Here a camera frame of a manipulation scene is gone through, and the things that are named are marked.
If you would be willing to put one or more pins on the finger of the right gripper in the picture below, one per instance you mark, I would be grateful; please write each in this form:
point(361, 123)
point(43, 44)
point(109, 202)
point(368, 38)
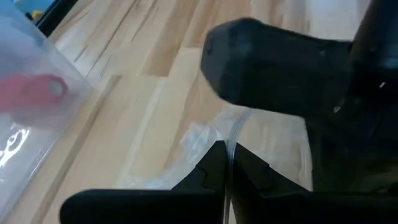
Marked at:
point(273, 68)

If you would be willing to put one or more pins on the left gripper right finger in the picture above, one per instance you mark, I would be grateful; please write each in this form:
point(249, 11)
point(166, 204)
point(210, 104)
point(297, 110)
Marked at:
point(264, 199)

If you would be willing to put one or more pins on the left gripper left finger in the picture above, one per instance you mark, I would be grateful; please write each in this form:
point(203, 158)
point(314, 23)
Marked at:
point(186, 202)

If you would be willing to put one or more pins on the clear plastic wrapper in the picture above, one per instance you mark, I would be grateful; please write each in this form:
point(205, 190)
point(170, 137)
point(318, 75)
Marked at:
point(205, 140)

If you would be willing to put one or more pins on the clear plastic container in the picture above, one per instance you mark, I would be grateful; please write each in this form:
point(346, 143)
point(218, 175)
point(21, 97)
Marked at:
point(31, 46)

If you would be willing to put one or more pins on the small red object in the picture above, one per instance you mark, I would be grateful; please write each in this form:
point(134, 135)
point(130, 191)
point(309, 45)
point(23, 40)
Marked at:
point(34, 91)

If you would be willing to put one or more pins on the black aluminium table frame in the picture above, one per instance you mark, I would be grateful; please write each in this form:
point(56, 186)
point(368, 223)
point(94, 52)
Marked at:
point(54, 17)

